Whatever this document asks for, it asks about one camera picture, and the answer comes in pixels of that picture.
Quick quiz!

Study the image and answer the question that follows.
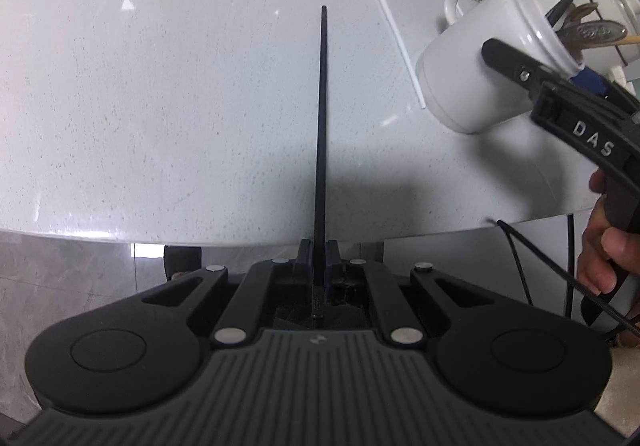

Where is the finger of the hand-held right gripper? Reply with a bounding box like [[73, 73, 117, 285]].
[[481, 37, 553, 94], [572, 62, 617, 100]]

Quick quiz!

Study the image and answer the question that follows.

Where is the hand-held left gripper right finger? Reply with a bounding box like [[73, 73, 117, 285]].
[[325, 239, 497, 346]]

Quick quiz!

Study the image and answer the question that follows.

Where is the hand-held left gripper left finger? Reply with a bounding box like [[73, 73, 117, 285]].
[[141, 239, 317, 346]]

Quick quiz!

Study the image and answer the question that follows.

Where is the white ceramic jar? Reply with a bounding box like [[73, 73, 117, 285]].
[[415, 0, 590, 135]]

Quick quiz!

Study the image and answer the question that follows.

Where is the white chopstick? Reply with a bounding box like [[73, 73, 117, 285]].
[[344, 0, 427, 110]]

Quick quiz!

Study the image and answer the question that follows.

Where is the person's right hand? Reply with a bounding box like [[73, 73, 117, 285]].
[[574, 167, 640, 299]]

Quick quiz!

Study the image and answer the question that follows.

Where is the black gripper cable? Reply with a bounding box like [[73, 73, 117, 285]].
[[495, 219, 640, 338], [566, 213, 577, 319]]

